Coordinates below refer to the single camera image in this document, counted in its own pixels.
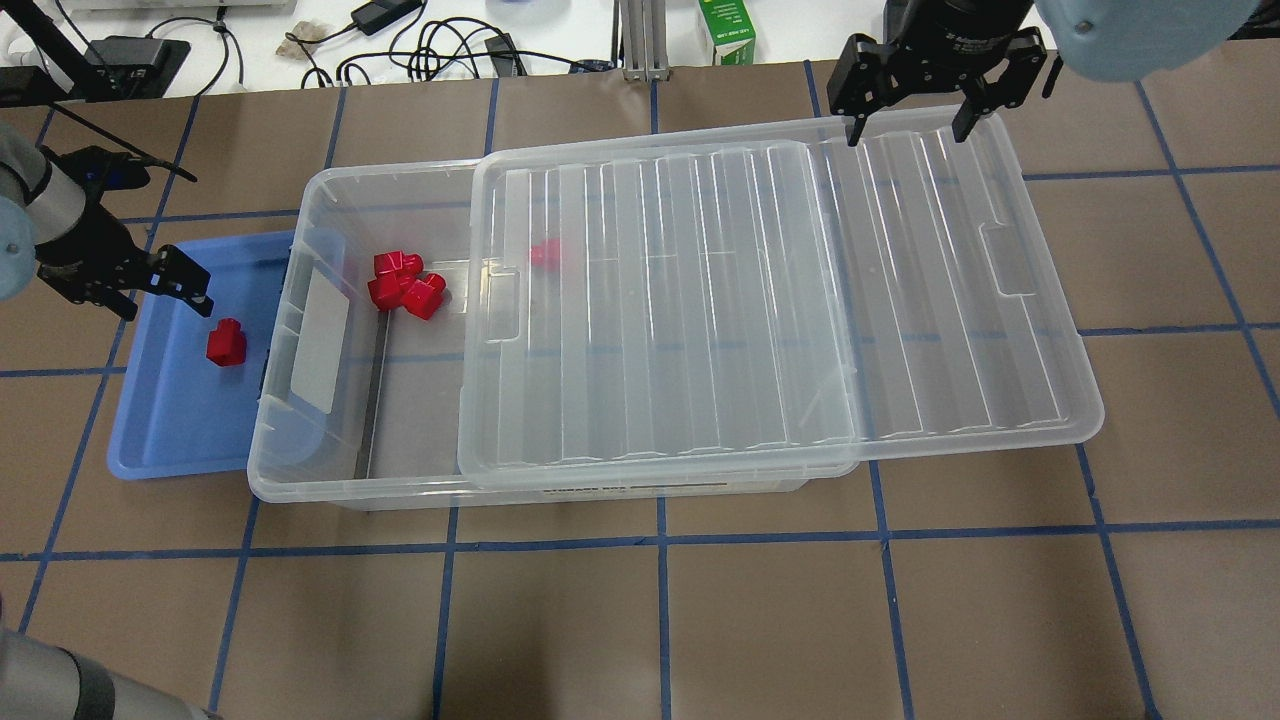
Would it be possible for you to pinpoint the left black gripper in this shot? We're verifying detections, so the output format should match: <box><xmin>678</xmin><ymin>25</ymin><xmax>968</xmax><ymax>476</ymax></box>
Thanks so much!
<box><xmin>38</xmin><ymin>236</ymin><xmax>214</xmax><ymax>322</ymax></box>

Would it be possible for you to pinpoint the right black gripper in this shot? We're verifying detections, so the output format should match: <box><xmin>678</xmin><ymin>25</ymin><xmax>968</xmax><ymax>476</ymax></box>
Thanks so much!
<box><xmin>829</xmin><ymin>1</ymin><xmax>1048</xmax><ymax>147</ymax></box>

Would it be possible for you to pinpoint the red block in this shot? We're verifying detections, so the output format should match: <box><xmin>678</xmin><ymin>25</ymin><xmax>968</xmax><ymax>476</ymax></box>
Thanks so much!
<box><xmin>367</xmin><ymin>274</ymin><xmax>412</xmax><ymax>313</ymax></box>
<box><xmin>205</xmin><ymin>316</ymin><xmax>248</xmax><ymax>368</ymax></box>
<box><xmin>372</xmin><ymin>250</ymin><xmax>425</xmax><ymax>279</ymax></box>
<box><xmin>401</xmin><ymin>273</ymin><xmax>448</xmax><ymax>322</ymax></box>
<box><xmin>529</xmin><ymin>238</ymin><xmax>562</xmax><ymax>272</ymax></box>

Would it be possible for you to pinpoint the clear plastic box lid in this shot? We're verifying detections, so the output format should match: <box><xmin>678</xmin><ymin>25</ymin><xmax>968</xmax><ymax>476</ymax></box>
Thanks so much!
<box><xmin>457</xmin><ymin>108</ymin><xmax>1105</xmax><ymax>493</ymax></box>

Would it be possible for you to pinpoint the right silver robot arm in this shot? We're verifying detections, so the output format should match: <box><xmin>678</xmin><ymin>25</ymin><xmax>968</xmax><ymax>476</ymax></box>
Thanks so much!
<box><xmin>826</xmin><ymin>1</ymin><xmax>1260</xmax><ymax>145</ymax></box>

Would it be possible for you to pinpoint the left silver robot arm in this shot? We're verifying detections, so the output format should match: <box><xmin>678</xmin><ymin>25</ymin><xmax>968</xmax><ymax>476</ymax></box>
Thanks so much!
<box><xmin>1</xmin><ymin>123</ymin><xmax>215</xmax><ymax>322</ymax></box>

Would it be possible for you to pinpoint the clear plastic storage box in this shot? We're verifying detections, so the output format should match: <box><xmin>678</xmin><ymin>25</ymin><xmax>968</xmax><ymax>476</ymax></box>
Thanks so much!
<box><xmin>247</xmin><ymin>142</ymin><xmax>864</xmax><ymax>509</ymax></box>

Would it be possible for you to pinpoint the blue plastic tray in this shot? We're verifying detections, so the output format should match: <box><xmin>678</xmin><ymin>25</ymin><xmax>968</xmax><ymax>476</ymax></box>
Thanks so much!
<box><xmin>108</xmin><ymin>231</ymin><xmax>294</xmax><ymax>480</ymax></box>

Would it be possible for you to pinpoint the green white carton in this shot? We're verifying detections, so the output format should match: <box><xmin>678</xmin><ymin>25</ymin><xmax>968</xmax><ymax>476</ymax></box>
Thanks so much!
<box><xmin>695</xmin><ymin>0</ymin><xmax>756</xmax><ymax>67</ymax></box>

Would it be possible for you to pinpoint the black device on table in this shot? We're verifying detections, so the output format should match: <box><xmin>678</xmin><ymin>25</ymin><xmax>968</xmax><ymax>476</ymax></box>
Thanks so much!
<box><xmin>84</xmin><ymin>35</ymin><xmax>191</xmax><ymax>100</ymax></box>

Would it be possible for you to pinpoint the black power adapter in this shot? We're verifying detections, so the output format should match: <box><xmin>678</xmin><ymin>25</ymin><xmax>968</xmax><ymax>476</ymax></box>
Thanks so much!
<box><xmin>349</xmin><ymin>0</ymin><xmax>425</xmax><ymax>36</ymax></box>

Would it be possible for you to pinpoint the aluminium frame post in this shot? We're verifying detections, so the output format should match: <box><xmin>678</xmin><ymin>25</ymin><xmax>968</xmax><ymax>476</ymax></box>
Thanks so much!
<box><xmin>613</xmin><ymin>0</ymin><xmax>671</xmax><ymax>83</ymax></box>

